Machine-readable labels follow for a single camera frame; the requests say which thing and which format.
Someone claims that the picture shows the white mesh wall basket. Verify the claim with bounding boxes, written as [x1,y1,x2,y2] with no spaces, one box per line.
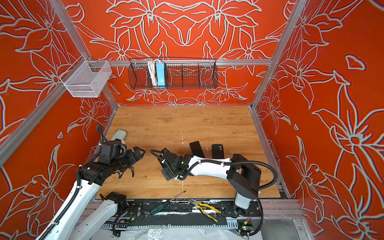
[60,61,112,98]

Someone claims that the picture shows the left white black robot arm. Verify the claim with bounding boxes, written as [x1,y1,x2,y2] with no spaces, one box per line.
[37,125,146,240]

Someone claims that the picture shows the light blue box in basket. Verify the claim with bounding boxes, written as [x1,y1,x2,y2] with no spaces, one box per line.
[156,62,166,88]

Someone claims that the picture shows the yellow handled pliers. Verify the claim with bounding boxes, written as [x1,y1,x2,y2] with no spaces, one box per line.
[188,197,222,223]

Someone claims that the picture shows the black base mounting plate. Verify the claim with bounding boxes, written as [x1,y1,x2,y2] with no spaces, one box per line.
[110,198,262,221]

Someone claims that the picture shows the white cable in basket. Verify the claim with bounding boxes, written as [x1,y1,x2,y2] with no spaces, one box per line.
[147,59,158,88]

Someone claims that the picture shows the green handled screwdriver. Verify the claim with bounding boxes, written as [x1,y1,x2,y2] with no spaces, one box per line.
[150,191,186,216]

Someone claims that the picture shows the grey-green glasses case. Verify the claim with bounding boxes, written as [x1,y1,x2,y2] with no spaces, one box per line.
[112,130,127,141]

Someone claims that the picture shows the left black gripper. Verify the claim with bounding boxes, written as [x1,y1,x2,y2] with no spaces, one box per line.
[111,145,146,172]

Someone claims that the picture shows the circuit board with wires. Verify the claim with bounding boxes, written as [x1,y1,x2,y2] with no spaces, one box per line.
[238,219,254,237]

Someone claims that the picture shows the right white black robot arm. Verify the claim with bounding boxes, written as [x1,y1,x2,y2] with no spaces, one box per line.
[150,149,278,210]

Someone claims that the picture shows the black phone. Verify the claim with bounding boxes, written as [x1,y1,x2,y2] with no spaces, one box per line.
[190,141,205,158]

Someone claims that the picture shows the black wire wall basket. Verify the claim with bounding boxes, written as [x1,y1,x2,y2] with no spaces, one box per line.
[128,58,219,90]

